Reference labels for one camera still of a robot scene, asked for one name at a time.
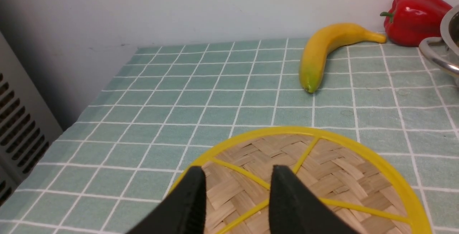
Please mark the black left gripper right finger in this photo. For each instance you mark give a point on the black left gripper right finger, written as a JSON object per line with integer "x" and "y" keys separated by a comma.
{"x": 294, "y": 209}

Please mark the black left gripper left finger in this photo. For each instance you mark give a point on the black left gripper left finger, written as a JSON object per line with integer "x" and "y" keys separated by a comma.
{"x": 182, "y": 211}

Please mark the bamboo steamer lid yellow rim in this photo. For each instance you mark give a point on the bamboo steamer lid yellow rim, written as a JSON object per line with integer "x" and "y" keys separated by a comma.
{"x": 358, "y": 185}

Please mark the stainless steel pot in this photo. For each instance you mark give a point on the stainless steel pot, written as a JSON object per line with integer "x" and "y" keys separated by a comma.
{"x": 443, "y": 51}

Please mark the green checkered tablecloth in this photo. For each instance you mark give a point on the green checkered tablecloth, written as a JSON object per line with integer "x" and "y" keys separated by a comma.
{"x": 170, "y": 104}

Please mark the yellow banana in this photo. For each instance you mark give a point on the yellow banana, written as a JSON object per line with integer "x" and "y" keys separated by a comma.
{"x": 325, "y": 41}

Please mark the red bell pepper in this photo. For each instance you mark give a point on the red bell pepper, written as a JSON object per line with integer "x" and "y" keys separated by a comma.
{"x": 408, "y": 22}

